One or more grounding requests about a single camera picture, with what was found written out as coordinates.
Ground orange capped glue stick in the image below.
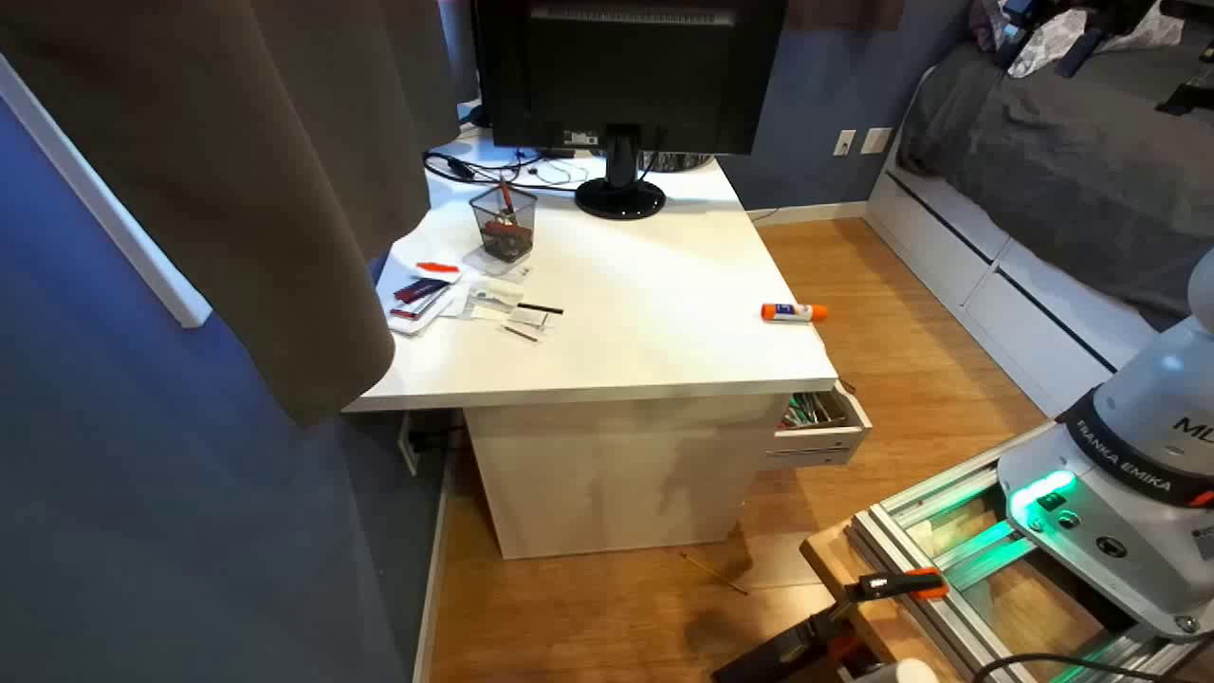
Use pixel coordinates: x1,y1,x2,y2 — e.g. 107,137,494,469
759,301,829,326

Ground white desk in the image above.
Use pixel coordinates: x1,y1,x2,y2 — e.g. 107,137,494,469
340,155,877,560

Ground white desk drawer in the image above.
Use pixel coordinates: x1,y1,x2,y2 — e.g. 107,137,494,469
771,382,877,469

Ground black mesh pen cup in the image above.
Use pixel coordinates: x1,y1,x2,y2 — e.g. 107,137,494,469
465,183,537,266

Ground white flat box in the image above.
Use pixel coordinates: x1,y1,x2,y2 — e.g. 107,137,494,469
379,269,473,343

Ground small items in drawer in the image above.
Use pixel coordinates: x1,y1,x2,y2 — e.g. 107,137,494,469
780,392,855,431

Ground black computer monitor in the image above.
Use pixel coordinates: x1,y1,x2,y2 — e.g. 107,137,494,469
465,0,788,223

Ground brown curtain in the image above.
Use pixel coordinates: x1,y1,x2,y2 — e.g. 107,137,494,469
0,0,465,430

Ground white window trim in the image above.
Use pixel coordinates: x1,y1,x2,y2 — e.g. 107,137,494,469
0,53,215,334

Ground black desk cables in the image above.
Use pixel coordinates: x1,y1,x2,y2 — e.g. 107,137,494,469
422,145,544,191

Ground orange handled clamp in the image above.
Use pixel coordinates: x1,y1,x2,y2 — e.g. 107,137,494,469
714,565,953,683

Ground white bed frame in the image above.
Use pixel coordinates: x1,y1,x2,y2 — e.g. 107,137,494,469
865,164,1161,420

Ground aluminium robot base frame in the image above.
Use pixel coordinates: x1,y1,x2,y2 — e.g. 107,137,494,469
847,420,1214,683

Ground black floor cable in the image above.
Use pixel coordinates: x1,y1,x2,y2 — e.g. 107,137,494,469
965,647,1214,683

